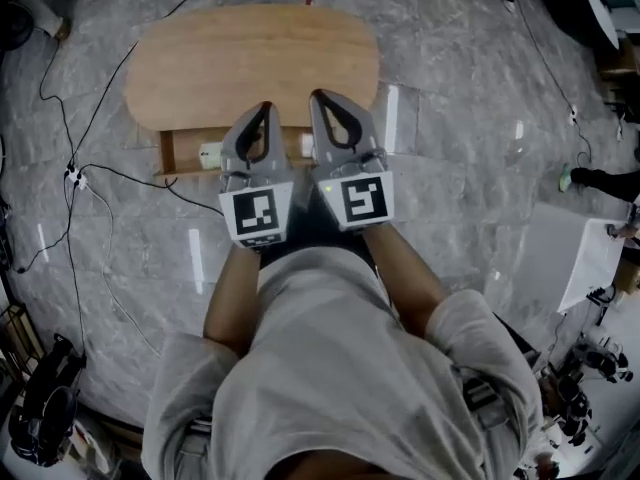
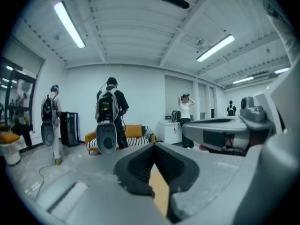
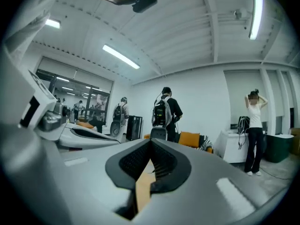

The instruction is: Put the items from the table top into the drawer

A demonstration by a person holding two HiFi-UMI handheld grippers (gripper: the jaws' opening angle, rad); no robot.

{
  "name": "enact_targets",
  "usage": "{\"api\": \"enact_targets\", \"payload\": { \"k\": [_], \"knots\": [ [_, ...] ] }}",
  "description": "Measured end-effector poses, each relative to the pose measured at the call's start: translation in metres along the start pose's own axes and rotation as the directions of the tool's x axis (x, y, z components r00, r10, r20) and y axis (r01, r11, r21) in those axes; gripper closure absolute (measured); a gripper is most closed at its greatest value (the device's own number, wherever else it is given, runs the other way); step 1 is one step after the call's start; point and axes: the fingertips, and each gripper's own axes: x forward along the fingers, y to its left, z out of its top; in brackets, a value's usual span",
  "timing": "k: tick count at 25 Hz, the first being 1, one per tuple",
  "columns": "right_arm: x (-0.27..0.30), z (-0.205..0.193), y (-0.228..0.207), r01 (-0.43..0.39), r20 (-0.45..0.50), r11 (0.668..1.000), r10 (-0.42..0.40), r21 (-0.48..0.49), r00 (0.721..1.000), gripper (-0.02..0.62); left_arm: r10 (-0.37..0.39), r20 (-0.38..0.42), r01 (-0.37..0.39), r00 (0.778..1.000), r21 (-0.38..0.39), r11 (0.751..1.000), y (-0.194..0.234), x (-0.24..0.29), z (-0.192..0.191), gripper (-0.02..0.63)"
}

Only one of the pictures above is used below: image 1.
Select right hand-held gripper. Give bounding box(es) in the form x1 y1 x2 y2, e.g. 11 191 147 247
308 88 398 234

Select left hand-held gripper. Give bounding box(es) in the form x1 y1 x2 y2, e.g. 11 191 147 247
218 101 296 252

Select person's grey shirt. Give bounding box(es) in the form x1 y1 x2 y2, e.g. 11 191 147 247
140 244 545 480

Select person's right forearm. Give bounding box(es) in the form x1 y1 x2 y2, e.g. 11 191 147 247
360 221 450 343

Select small white box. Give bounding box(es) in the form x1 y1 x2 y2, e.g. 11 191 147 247
198 141 223 171

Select person's left forearm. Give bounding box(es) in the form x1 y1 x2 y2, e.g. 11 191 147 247
203 244 262 360

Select grey harness strap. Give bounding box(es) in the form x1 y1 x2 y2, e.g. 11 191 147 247
177 415 214 457
459 375 509 429

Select brown wooden shelf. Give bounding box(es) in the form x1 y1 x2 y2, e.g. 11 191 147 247
0 301 46 384

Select person's black trousers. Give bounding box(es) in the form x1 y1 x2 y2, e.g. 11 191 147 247
257 185 381 275

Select oval wooden side table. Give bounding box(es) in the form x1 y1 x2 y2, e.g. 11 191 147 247
123 3 380 132

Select white cabinet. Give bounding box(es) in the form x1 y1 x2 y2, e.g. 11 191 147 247
522 200 627 315

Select black floor cable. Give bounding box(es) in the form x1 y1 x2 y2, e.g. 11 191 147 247
85 162 226 218

